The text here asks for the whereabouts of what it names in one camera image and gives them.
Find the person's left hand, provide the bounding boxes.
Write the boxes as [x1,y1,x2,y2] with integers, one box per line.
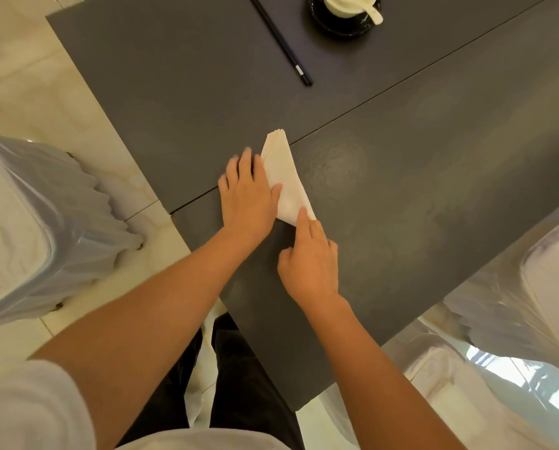
[218,147,283,239]

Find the person's right hand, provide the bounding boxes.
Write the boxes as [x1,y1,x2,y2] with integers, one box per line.
[277,207,341,311]

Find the white napkin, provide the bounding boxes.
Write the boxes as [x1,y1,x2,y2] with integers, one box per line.
[260,129,317,228]

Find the person's right forearm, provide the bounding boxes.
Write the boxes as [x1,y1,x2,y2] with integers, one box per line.
[302,294,468,450]

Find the person's left forearm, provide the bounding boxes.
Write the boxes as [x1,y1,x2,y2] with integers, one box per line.
[26,225,280,450]

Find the black trousers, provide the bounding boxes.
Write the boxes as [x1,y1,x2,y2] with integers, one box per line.
[115,313,306,450]

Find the black chopstick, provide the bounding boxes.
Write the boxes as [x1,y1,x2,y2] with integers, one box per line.
[247,0,311,87]
[250,0,314,86]

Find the black round saucer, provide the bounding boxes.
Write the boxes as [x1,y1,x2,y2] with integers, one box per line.
[306,0,382,39]

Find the white ceramic spoon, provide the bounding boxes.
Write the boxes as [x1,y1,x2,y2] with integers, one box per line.
[354,0,384,26]

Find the white covered chair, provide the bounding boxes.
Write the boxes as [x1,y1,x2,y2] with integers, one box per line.
[319,332,559,450]
[0,127,145,331]
[443,216,559,381]

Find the white shirt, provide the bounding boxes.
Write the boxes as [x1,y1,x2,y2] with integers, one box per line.
[0,360,290,450]

